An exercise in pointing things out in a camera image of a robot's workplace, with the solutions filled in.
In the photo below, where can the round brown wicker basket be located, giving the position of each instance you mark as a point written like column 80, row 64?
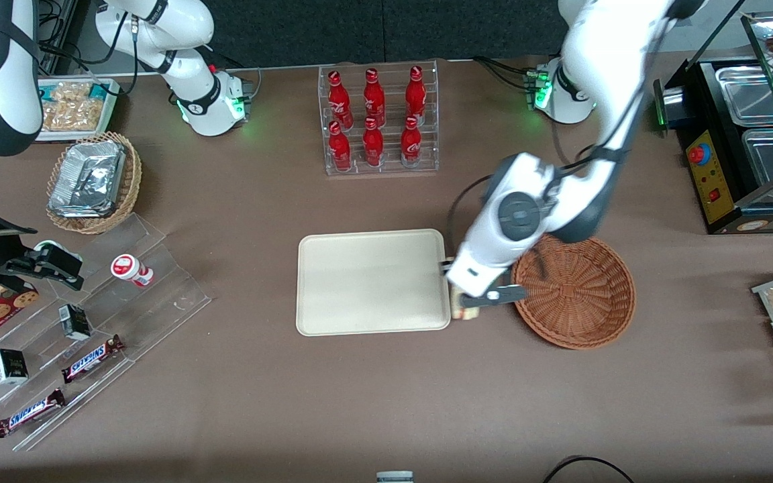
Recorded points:
column 581, row 302

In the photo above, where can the small black box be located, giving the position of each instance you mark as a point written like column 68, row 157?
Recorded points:
column 75, row 322
column 9, row 366

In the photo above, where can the red white yogurt bottle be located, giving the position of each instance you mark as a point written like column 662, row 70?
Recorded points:
column 130, row 270

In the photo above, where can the black food warmer cabinet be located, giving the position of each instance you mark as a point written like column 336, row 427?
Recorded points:
column 712, row 181

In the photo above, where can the silver foil packets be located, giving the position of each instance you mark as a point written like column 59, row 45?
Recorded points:
column 88, row 178

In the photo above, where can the light tan wicker basket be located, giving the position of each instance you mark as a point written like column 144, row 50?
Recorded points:
column 128, row 194

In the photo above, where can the clear acrylic stepped stand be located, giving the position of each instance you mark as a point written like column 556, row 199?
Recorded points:
column 158, row 295

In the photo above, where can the cream rectangular tray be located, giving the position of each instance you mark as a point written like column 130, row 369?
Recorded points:
column 373, row 282

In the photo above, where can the brown Snickers bar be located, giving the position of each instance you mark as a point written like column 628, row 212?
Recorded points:
column 29, row 413
column 91, row 359

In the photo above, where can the triangular sandwich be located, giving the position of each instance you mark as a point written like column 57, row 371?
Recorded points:
column 457, row 310

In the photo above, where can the clear acrylic bottle rack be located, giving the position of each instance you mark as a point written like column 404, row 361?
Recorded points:
column 390, row 151

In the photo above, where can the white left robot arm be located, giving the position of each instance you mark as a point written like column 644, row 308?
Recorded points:
column 601, row 100

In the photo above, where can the red cola bottle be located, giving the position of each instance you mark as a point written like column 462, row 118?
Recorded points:
column 339, row 100
column 410, row 144
column 415, row 94
column 339, row 151
column 373, row 147
column 374, row 97

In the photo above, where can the clear bagged snack packs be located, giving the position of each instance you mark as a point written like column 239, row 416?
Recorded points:
column 71, row 111

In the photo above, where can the white snack tray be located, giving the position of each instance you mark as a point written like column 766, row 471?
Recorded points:
column 110, row 100

